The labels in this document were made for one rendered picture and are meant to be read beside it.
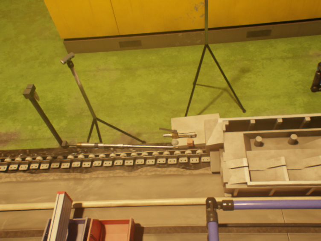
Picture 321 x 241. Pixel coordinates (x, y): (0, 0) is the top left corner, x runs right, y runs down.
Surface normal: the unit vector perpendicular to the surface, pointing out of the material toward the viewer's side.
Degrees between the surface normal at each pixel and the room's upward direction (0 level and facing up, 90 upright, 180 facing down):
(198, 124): 0
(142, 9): 90
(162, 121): 0
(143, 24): 90
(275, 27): 90
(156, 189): 0
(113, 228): 29
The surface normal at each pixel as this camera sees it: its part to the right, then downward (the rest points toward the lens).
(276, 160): -0.59, -0.40
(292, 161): -0.11, -0.49
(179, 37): -0.02, 0.78
